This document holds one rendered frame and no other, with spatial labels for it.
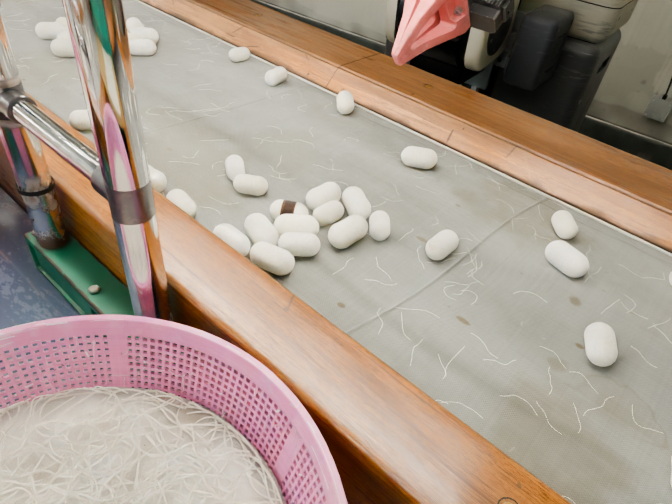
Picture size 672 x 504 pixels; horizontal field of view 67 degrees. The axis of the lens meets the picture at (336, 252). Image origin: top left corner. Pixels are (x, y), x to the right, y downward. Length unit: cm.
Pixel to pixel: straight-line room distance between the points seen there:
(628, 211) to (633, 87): 198
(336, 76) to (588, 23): 74
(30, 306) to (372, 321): 28
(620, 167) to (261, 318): 41
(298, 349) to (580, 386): 19
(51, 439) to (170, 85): 45
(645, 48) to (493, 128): 191
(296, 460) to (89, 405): 13
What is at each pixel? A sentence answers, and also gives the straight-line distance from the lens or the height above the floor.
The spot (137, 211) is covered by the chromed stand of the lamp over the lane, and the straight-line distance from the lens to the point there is 29.
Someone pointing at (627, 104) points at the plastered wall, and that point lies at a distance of 254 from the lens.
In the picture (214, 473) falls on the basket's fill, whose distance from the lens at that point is 31.
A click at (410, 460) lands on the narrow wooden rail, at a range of 28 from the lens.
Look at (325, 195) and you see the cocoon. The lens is 44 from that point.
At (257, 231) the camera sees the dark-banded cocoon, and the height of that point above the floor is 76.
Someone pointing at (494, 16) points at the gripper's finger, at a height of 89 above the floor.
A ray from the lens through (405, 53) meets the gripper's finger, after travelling 47.
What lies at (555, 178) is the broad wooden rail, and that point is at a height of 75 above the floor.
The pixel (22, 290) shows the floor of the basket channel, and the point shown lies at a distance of 51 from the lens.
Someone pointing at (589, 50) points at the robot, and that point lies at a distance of 132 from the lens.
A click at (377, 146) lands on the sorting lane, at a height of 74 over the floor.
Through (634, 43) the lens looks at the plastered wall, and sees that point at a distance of 248.
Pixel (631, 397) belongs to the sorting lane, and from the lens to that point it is 40.
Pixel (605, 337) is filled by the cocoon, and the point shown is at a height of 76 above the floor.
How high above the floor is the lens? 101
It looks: 41 degrees down
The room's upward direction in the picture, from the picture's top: 8 degrees clockwise
